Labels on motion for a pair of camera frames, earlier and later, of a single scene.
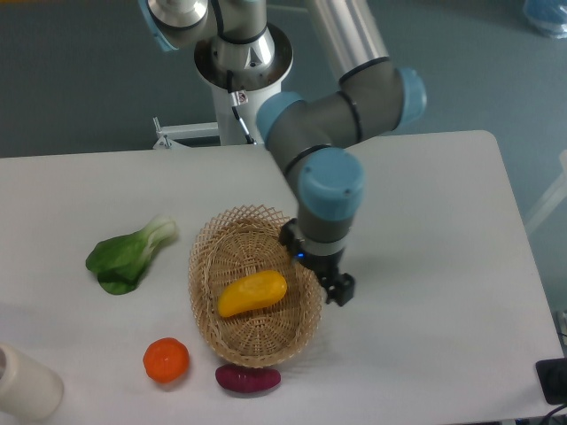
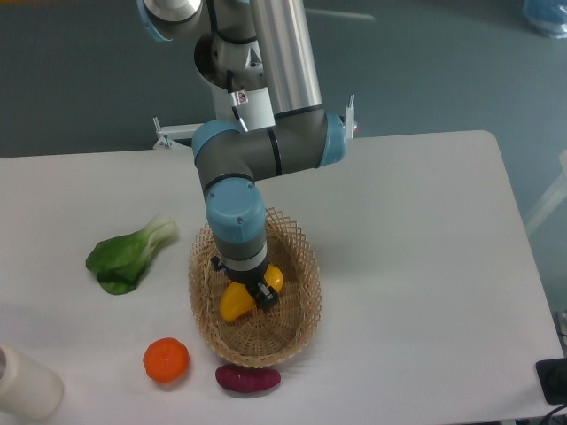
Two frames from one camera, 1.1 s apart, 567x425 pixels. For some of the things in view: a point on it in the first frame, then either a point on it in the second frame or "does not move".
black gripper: [326, 266] -> [253, 278]
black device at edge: [553, 378] does not move
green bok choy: [120, 260] does not move
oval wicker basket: [241, 241] does not move
